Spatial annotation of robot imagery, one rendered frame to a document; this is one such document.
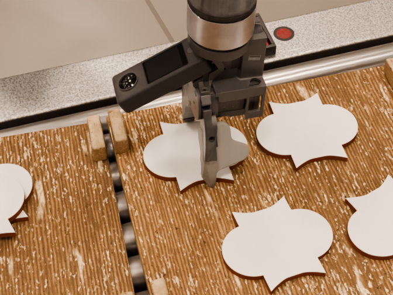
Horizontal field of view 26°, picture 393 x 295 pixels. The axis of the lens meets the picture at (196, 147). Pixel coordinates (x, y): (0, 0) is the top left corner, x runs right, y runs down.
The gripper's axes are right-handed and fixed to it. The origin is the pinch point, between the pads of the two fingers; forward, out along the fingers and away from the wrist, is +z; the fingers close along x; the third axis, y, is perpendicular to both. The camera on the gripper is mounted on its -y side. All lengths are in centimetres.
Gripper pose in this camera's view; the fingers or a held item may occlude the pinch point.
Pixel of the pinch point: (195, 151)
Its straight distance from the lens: 109.5
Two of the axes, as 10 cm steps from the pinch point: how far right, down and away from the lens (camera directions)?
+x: -2.4, -7.4, 6.3
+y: 9.7, -1.6, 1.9
